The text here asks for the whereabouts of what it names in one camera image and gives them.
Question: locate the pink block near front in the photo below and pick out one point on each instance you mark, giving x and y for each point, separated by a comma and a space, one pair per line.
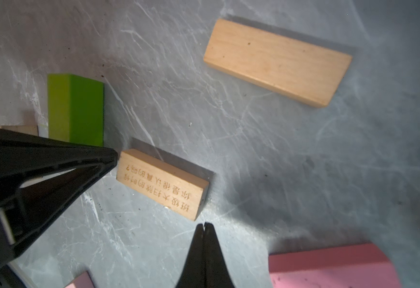
82, 281

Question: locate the long natural wood block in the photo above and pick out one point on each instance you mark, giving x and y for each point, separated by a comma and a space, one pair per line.
302, 71

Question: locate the pink block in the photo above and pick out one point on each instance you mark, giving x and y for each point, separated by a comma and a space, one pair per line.
358, 266
82, 281

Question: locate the pink block near centre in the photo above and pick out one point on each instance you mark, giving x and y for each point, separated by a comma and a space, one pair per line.
358, 266

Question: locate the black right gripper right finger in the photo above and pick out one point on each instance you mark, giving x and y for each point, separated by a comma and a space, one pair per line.
205, 266

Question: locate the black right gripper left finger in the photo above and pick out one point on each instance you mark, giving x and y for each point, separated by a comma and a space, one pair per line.
39, 179

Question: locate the green wood block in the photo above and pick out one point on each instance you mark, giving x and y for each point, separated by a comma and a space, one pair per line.
75, 109

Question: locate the engraved natural wood block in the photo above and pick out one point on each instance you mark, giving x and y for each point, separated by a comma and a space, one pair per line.
169, 186

